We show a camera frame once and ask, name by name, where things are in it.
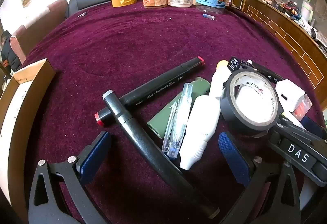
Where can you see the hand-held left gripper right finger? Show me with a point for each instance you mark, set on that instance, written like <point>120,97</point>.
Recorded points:
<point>235,155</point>

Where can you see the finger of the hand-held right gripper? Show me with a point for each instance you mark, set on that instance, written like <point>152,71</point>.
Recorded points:
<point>288,128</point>
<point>313,125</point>

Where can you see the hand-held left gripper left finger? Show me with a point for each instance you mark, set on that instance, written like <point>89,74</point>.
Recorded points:
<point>95,155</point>

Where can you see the black tape roll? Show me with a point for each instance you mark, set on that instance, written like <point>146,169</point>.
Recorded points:
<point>230,114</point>

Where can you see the cardboard box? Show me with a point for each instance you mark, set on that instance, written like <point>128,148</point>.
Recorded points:
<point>25,91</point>

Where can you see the clear case with pink contents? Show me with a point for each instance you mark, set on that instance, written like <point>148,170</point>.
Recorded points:
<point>302,107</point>

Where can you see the white charger block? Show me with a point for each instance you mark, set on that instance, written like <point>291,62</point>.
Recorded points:
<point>288,93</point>

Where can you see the white tube with ribbed cap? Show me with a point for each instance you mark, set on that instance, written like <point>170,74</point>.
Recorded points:
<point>201,121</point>

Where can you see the grey-capped black marker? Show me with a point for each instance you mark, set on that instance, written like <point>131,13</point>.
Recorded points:
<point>145,142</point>

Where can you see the clear plastic pen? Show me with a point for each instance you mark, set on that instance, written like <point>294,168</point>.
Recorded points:
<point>182,116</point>
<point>170,124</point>

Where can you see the green lighter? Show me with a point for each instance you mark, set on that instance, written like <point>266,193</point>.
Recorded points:
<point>161,121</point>

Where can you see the white bottle with orange cap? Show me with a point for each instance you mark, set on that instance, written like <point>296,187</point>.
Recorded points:
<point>218,81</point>

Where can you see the red-capped black marker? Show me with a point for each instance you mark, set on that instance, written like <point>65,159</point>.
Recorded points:
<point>158,86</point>

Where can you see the wooden counter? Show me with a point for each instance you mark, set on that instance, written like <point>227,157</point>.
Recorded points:
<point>281,27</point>

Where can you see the white and green cup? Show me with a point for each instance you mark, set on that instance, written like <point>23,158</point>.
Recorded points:
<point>307,10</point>

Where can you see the small blue tube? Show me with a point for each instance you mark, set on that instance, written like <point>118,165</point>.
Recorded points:
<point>209,16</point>

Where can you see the maroon chair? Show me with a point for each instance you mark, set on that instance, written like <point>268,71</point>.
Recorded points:
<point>40,27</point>

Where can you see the small metal clip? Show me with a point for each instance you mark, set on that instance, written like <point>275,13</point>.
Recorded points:
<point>83,14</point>

